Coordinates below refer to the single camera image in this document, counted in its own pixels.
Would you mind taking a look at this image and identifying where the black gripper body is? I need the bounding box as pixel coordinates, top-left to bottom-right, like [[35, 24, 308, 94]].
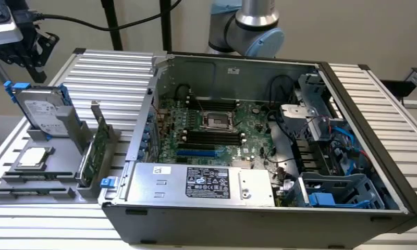
[[0, 24, 43, 57]]

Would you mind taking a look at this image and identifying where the black RAM slot bank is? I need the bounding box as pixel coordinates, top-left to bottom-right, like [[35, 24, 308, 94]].
[[184, 129, 247, 145], [187, 96, 237, 113]]

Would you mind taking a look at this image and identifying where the blue expansion slot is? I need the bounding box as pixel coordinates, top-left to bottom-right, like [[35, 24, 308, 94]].
[[175, 149, 219, 159]]

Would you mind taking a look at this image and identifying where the black stand pole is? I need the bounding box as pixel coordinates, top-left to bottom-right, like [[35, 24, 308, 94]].
[[100, 0, 124, 52], [159, 0, 173, 52]]

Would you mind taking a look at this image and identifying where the hard disk blue caddy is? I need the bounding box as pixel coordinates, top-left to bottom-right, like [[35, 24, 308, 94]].
[[3, 80, 75, 141]]

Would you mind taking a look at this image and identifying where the silver CPU chip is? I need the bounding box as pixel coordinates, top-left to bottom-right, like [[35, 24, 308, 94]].
[[15, 146, 56, 170]]

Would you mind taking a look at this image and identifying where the grey parts rack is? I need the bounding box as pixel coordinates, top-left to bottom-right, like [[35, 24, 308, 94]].
[[0, 104, 123, 207]]

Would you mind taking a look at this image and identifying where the blue case latch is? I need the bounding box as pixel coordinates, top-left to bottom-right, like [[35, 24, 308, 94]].
[[100, 177, 119, 190]]

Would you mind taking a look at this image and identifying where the metal CPU socket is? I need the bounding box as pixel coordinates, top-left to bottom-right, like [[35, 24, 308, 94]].
[[200, 110, 236, 132]]

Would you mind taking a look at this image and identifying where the green motherboard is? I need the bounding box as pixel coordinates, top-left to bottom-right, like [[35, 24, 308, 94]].
[[155, 97, 301, 180]]

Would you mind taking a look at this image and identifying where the silver power supply unit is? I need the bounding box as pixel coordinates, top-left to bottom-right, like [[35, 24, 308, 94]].
[[125, 162, 277, 208]]

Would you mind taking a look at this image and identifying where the silver chipset heatsink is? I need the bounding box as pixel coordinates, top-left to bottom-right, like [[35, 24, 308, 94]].
[[232, 159, 253, 169]]

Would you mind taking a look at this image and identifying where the metal drive cage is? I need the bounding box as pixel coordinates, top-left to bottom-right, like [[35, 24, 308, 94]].
[[279, 73, 345, 142]]

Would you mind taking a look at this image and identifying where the dark grey open PC case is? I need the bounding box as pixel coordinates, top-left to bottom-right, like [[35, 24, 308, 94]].
[[97, 51, 417, 246]]

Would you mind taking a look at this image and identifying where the blue disk bay clip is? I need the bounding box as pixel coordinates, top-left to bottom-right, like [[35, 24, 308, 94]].
[[308, 191, 337, 208]]

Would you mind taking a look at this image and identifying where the grey plastic disk bay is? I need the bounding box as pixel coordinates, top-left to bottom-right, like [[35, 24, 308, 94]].
[[296, 171, 387, 209]]

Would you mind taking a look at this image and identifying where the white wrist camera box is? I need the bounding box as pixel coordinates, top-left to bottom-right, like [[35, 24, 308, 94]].
[[0, 0, 24, 47]]

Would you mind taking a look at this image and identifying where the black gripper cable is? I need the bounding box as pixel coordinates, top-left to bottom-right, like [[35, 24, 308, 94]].
[[13, 9, 168, 32]]

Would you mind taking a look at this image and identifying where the black short case cable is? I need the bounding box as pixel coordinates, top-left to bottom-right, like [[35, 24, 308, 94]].
[[175, 83, 193, 103]]

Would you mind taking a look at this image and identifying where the green gpu metal bracket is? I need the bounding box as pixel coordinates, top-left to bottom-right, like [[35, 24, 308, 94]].
[[75, 100, 113, 189]]

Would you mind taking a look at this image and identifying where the black looped case cable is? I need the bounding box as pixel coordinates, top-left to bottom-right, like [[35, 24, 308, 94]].
[[268, 74, 297, 105]]

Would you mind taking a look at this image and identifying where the blue SATA wire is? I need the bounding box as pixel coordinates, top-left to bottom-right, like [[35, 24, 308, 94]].
[[328, 124, 367, 180]]

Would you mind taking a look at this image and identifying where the red wire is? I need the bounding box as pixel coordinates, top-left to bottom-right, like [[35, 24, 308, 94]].
[[347, 142, 373, 167]]

